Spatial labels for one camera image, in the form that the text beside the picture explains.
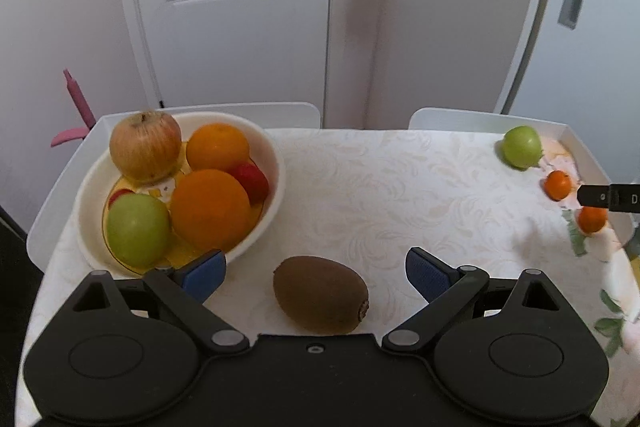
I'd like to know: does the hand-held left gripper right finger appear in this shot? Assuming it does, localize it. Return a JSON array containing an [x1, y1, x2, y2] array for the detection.
[[382, 247, 563, 354]]

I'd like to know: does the white tray table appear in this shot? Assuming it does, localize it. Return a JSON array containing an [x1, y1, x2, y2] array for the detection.
[[26, 102, 633, 273]]

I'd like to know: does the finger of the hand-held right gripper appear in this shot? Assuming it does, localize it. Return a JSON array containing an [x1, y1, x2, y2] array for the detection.
[[575, 183, 611, 209]]

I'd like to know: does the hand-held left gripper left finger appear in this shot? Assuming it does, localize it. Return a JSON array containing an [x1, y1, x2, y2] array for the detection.
[[72, 249, 250, 355]]

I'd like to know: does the pink handled tool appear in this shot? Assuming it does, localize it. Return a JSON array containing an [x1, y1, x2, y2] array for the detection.
[[50, 68, 97, 148]]

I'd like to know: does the red cherry tomato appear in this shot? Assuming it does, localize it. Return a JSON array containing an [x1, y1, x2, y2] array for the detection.
[[108, 188, 136, 208], [227, 162, 270, 206]]

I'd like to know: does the yellow-red apple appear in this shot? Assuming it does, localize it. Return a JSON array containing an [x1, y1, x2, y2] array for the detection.
[[109, 111, 183, 186]]

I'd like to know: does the small tangerine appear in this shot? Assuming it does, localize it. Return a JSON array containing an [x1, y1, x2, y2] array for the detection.
[[577, 206, 609, 234], [543, 170, 574, 202]]

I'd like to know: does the orange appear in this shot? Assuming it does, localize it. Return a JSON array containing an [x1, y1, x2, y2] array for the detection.
[[186, 122, 251, 173], [170, 169, 253, 253]]

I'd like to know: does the cream plate with duck print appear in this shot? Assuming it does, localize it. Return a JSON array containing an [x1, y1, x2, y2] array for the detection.
[[74, 109, 286, 281]]

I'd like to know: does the small green apple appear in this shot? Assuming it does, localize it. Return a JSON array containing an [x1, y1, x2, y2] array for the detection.
[[501, 125, 544, 170]]

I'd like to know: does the white panel door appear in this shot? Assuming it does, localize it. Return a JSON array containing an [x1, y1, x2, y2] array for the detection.
[[111, 0, 334, 128]]

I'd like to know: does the white wardrobe door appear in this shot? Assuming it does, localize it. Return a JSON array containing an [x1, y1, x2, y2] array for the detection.
[[492, 0, 640, 188]]

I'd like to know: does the large green apple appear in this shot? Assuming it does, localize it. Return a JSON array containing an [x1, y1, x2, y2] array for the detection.
[[105, 193, 172, 268]]

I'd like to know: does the brown kiwi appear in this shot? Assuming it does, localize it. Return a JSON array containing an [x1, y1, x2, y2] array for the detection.
[[273, 256, 370, 336]]

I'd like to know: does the floral tablecloth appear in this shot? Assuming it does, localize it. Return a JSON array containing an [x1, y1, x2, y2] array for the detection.
[[15, 127, 640, 427]]

